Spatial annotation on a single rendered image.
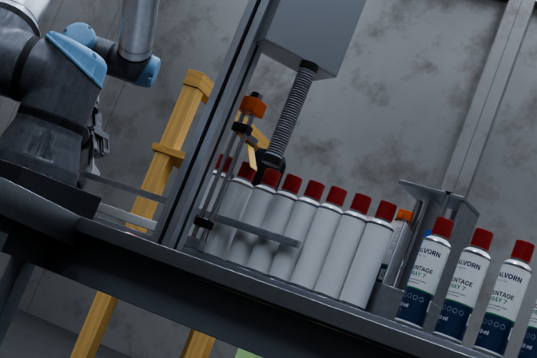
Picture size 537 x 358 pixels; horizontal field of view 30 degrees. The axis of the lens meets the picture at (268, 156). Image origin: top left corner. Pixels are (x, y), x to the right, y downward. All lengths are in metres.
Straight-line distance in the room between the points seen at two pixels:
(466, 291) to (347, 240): 0.24
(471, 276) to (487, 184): 10.30
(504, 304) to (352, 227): 0.32
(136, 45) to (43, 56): 0.51
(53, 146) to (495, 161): 10.64
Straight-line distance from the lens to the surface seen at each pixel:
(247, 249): 1.95
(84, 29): 2.25
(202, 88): 5.57
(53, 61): 1.69
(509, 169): 12.09
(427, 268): 1.79
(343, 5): 1.98
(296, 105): 1.89
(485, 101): 12.17
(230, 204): 1.99
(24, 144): 1.66
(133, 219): 2.17
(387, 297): 1.86
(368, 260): 1.83
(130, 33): 2.15
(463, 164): 11.96
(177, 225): 1.86
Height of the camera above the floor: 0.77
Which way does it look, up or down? 10 degrees up
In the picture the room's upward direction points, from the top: 22 degrees clockwise
